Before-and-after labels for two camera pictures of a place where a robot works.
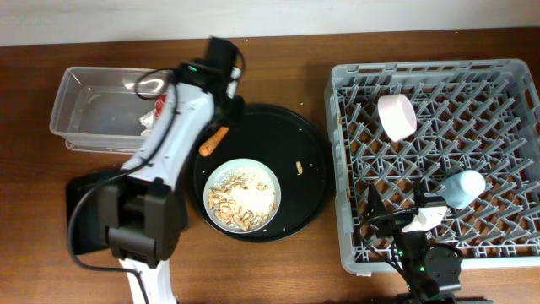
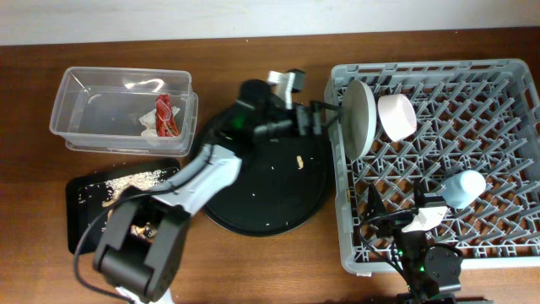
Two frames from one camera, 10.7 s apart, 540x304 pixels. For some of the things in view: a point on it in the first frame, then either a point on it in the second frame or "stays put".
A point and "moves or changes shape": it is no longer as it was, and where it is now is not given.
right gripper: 393,224 stays put
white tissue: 148,121 stays put
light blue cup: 462,187 stays put
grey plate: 242,196 → 358,119
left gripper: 236,114 → 307,128
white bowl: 397,116 stays put
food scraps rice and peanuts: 245,198 moves or changes shape
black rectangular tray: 87,236 stays put
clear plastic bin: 98,110 stays put
